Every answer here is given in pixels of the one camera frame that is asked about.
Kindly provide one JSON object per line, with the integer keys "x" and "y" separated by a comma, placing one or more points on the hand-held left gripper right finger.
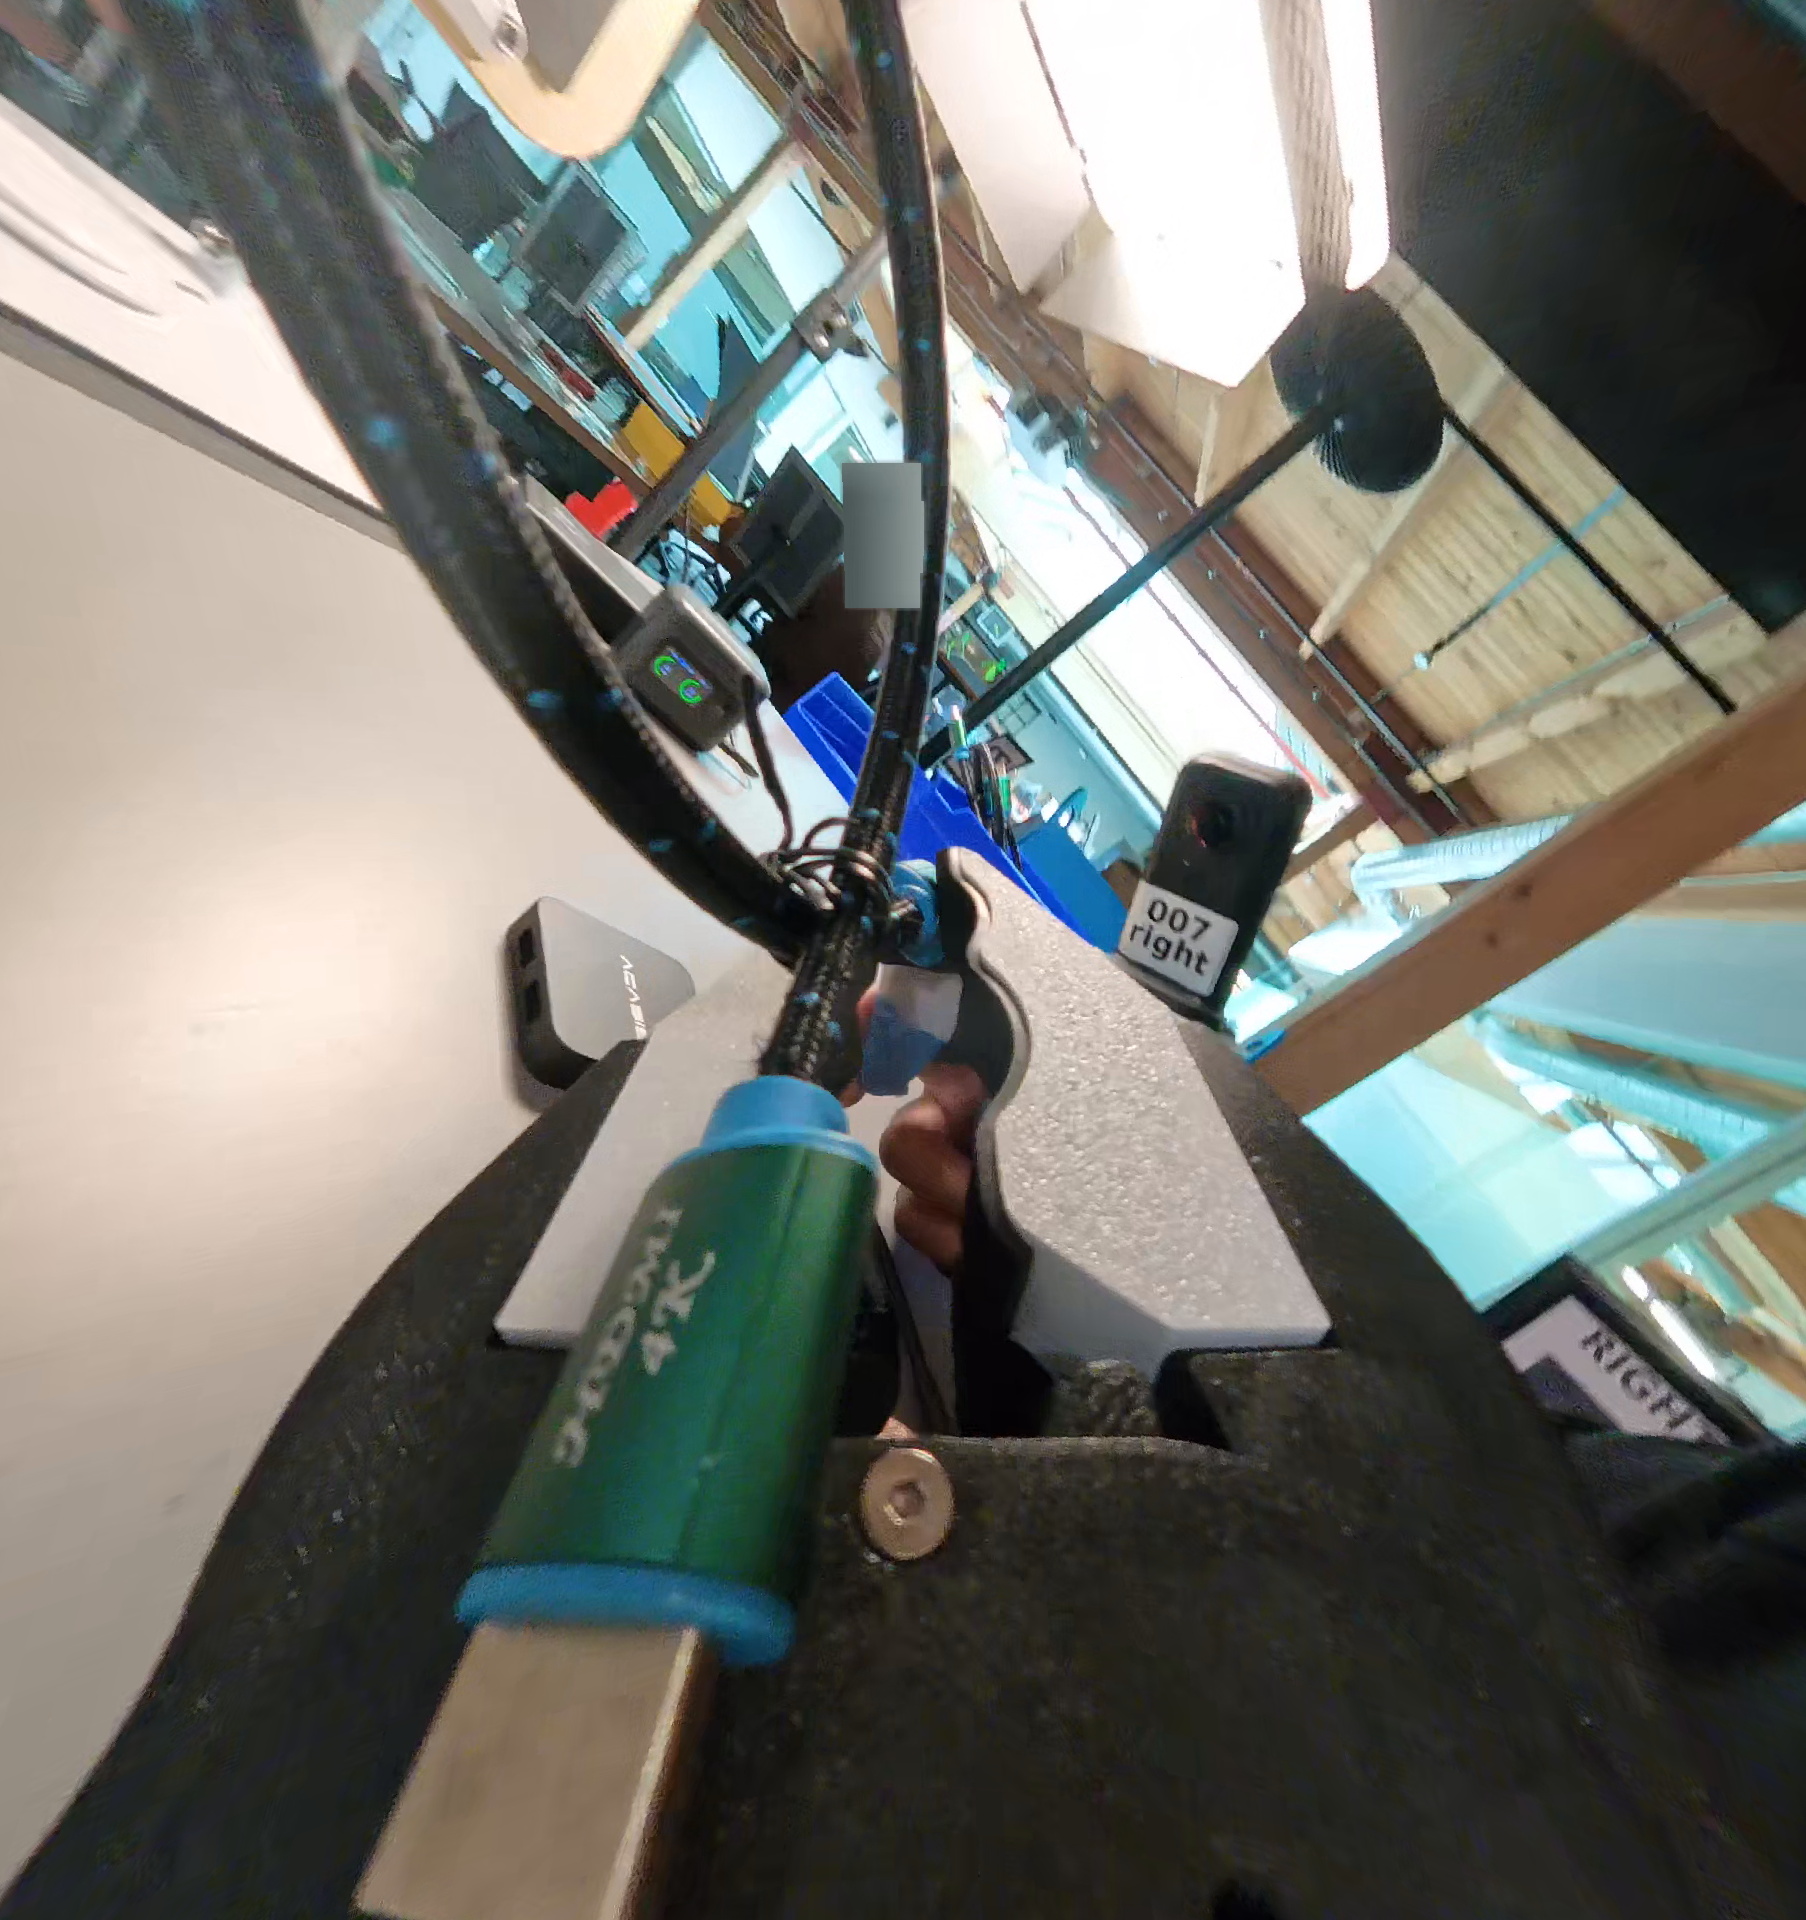
{"x": 1143, "y": 1170}

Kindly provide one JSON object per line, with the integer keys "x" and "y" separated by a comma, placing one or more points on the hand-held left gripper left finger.
{"x": 633, "y": 1170}

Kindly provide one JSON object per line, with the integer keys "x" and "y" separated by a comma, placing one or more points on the black usb hub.
{"x": 587, "y": 990}

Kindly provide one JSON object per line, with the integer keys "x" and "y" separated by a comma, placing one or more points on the large blue plastic bin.
{"x": 1054, "y": 884}

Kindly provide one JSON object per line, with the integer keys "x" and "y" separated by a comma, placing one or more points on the person's right hand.
{"x": 933, "y": 1170}

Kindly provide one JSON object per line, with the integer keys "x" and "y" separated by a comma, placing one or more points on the grey power bank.
{"x": 684, "y": 674}

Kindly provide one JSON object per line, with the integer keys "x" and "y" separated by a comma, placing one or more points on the black music stand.
{"x": 791, "y": 532}

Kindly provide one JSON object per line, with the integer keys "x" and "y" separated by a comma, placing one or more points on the black power adapter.
{"x": 587, "y": 561}

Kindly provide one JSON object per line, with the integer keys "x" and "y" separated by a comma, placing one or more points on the grey light stand pole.
{"x": 723, "y": 436}

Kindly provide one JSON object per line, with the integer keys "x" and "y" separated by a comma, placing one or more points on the red plastic bin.
{"x": 595, "y": 499}

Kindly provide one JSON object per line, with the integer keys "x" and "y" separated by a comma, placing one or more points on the led studio light panel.
{"x": 1189, "y": 150}

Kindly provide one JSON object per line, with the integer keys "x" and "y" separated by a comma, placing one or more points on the black overhead panel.
{"x": 1624, "y": 270}

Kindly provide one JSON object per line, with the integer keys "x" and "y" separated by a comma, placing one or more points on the yellow box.
{"x": 662, "y": 449}

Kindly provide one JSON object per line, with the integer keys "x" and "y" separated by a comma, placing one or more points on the wooden post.
{"x": 1562, "y": 884}

